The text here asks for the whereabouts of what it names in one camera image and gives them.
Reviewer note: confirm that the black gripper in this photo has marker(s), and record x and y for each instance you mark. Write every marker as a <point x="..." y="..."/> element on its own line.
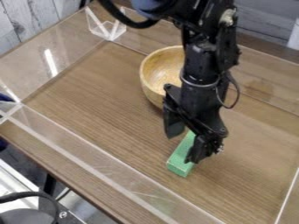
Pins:
<point x="191" y="106"/>

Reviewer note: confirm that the green rectangular block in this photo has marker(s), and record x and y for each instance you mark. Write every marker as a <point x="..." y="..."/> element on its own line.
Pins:
<point x="175" y="163"/>

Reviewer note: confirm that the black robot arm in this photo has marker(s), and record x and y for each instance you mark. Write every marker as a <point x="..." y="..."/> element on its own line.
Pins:
<point x="207" y="23"/>

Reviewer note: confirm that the light brown wooden bowl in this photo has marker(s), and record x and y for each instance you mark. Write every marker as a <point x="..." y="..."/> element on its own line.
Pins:
<point x="160" y="69"/>

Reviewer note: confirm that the black table leg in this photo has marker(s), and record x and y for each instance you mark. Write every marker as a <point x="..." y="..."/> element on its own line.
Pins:
<point x="50" y="184"/>

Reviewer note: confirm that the black metal bracket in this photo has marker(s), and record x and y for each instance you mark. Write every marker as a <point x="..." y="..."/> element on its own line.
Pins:
<point x="67" y="216"/>

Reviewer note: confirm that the clear acrylic enclosure wall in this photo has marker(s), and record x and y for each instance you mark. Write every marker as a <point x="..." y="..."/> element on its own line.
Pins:
<point x="84" y="124"/>

